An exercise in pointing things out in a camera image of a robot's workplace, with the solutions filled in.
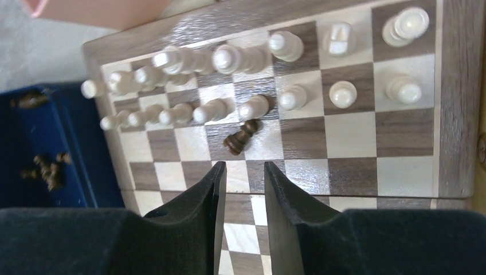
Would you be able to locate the wooden chess board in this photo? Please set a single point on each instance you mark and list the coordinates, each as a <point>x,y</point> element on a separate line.
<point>380,112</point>

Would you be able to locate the orange file organizer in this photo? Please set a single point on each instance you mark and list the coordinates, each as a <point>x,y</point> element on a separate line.
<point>112,14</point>

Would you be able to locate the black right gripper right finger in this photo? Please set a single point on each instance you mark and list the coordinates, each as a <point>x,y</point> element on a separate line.
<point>308,237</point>

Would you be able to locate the dark chess pieces in tray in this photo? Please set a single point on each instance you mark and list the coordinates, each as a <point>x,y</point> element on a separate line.
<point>51,173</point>

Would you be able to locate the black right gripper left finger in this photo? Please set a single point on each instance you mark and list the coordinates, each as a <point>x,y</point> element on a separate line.
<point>182,236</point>

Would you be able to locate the dark blue tin tray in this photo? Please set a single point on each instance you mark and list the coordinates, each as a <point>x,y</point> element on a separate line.
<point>68,122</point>

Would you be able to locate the light chess pieces row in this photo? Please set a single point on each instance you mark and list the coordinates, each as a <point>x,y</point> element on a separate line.
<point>247,68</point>

